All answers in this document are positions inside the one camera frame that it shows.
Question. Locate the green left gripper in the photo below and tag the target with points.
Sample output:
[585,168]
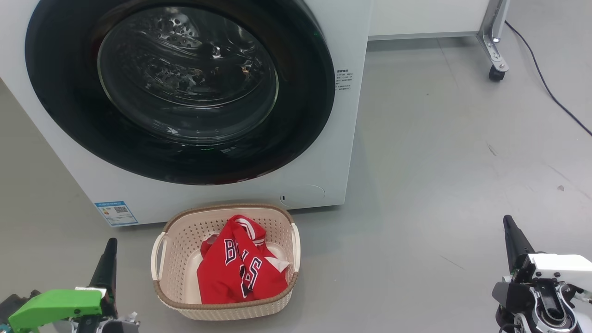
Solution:
[55,305]

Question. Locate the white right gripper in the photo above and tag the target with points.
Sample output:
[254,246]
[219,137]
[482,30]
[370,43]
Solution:
[564,270]

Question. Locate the red Bulls basketball jersey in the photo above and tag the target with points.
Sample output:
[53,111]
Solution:
[231,282]

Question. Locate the black round glass washer door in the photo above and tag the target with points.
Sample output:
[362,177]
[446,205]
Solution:
[69,92]

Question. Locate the cream perforated basket brown rim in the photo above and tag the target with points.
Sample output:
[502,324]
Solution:
[180,259]

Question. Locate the white front-load washing machine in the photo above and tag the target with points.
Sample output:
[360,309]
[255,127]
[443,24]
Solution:
[344,138]

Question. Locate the blue energy label sticker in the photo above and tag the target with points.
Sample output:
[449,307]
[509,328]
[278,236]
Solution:
[115,212]

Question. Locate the black caster wheel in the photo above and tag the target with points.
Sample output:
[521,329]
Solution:
[496,74]

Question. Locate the silver metal cabinet leg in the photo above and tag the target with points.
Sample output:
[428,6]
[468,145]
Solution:
[494,44]

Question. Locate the round white service flap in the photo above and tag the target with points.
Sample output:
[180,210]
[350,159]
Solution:
[303,195]

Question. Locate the white cabinet panel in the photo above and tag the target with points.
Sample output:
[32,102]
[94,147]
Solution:
[425,16]

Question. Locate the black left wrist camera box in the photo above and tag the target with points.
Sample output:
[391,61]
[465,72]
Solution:
[14,303]

